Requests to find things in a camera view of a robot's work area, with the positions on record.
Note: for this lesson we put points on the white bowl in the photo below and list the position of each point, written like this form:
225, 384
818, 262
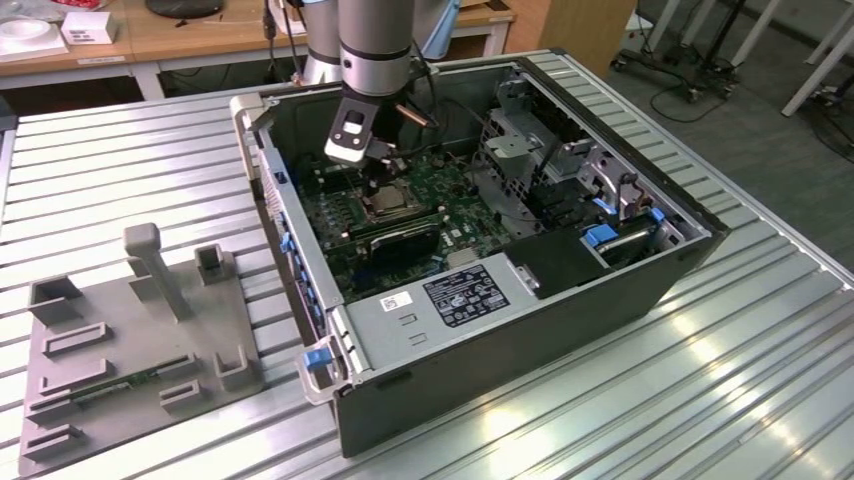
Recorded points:
26, 35

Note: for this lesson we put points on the white table leg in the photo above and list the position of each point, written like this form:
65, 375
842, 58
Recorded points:
819, 75

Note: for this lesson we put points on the green motherboard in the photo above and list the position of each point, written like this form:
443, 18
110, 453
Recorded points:
467, 225

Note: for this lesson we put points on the wooden desk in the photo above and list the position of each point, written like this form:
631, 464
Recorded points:
200, 35

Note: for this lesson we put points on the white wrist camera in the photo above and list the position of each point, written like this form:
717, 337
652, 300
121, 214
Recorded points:
349, 135

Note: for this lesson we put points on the grey parts rack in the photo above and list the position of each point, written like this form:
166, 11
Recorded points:
133, 325

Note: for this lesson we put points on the red packet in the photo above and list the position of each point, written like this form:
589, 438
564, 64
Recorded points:
80, 4

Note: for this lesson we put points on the white cardboard box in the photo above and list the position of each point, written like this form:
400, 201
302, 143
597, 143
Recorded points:
89, 27

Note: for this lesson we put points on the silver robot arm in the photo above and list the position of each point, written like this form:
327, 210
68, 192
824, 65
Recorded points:
373, 60

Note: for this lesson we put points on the wooden cabinet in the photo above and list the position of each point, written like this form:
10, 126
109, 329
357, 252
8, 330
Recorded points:
587, 30

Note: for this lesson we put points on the black round object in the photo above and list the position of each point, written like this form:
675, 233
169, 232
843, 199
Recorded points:
182, 7

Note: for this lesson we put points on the open PC case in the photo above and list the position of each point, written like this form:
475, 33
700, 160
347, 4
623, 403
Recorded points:
500, 370

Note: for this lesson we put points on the grey metal drive cage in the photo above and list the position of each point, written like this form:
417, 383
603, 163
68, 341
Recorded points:
507, 150

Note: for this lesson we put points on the black plastic shroud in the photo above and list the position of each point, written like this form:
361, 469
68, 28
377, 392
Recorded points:
547, 265

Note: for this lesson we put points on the blue case latch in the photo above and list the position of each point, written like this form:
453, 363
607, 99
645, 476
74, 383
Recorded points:
316, 361

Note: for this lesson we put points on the black rolling stand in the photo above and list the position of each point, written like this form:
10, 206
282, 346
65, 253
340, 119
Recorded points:
725, 30

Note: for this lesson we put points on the silver power supply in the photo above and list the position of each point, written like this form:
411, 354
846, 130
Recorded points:
393, 340

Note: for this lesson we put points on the silver CPU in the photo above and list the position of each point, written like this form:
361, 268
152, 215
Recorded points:
391, 200

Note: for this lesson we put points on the black expansion card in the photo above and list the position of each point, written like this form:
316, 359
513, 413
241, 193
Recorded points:
400, 247

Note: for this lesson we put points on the CPU socket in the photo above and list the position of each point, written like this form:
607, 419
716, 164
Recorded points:
381, 217

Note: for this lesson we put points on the green RAM stick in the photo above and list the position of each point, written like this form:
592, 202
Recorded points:
142, 377

